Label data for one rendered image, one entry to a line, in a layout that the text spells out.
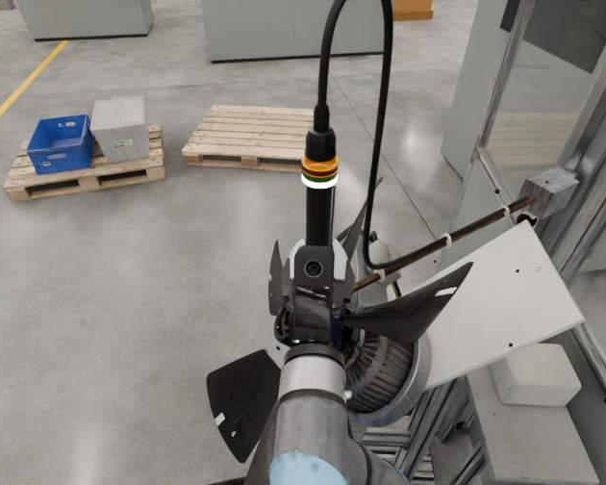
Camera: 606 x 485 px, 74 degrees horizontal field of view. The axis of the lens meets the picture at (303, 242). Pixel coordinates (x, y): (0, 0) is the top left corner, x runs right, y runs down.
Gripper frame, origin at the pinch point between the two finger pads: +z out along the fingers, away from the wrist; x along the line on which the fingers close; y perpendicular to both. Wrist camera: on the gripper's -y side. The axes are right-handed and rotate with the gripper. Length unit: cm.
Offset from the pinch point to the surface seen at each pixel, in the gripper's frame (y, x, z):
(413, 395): 36.9, 20.1, -4.2
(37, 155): 117, -222, 218
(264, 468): 33.3, -7.9, -20.6
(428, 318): 4.6, 15.5, -9.8
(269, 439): 32.3, -7.4, -16.3
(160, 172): 142, -137, 238
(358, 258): 35.0, 10.5, 32.9
